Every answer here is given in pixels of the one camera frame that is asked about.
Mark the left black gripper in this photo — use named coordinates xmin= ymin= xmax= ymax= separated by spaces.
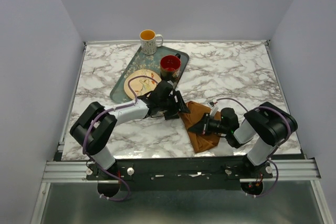
xmin=159 ymin=90 xmax=191 ymax=120

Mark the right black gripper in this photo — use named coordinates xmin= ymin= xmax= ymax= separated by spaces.
xmin=188 ymin=112 xmax=229 ymax=135

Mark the brown cloth napkin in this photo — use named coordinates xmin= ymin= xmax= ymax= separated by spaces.
xmin=179 ymin=101 xmax=220 ymax=153

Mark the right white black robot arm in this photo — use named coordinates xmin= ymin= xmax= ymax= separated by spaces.
xmin=187 ymin=102 xmax=298 ymax=178

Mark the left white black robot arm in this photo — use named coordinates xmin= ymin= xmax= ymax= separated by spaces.
xmin=70 ymin=80 xmax=190 ymax=179

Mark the white mug yellow inside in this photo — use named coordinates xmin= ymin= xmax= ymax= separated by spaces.
xmin=140 ymin=29 xmax=163 ymax=55

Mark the red black mug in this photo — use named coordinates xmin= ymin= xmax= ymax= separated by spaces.
xmin=160 ymin=54 xmax=182 ymax=82

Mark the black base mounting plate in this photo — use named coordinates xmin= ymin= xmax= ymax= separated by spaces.
xmin=86 ymin=155 xmax=274 ymax=192

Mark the peach floral plate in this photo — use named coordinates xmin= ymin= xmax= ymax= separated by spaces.
xmin=123 ymin=69 xmax=161 ymax=100

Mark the green floral tray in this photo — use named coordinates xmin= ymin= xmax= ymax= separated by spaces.
xmin=110 ymin=46 xmax=190 ymax=103

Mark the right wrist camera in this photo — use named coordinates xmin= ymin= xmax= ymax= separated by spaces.
xmin=208 ymin=100 xmax=218 ymax=118

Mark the aluminium frame rail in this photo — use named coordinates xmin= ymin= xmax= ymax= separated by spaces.
xmin=42 ymin=159 xmax=321 ymax=183

